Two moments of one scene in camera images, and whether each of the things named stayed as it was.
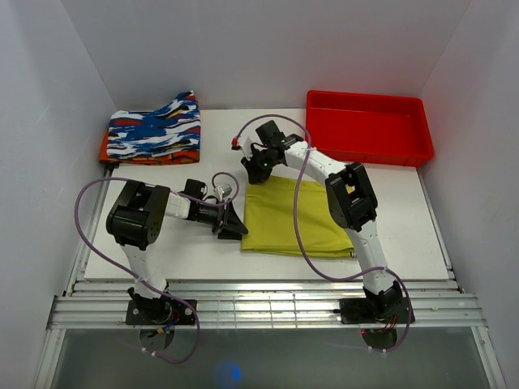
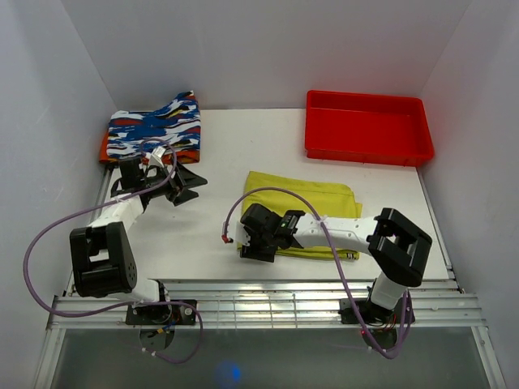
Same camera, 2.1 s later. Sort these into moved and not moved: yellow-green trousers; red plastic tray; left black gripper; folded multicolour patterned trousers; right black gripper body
Moved: left black gripper; right black gripper body
Not moved: red plastic tray; folded multicolour patterned trousers; yellow-green trousers
